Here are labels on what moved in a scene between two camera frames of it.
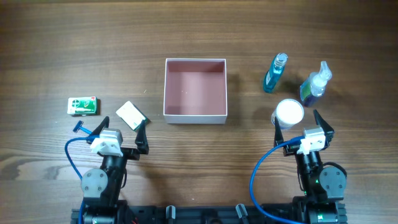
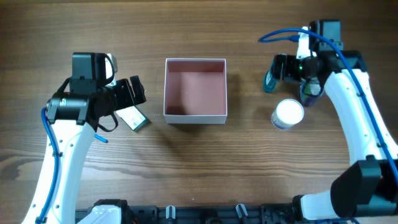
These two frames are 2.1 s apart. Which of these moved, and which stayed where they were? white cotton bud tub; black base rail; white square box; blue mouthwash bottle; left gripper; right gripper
Moved: right gripper; left gripper
Stayed: blue mouthwash bottle; white square box; black base rail; white cotton bud tub
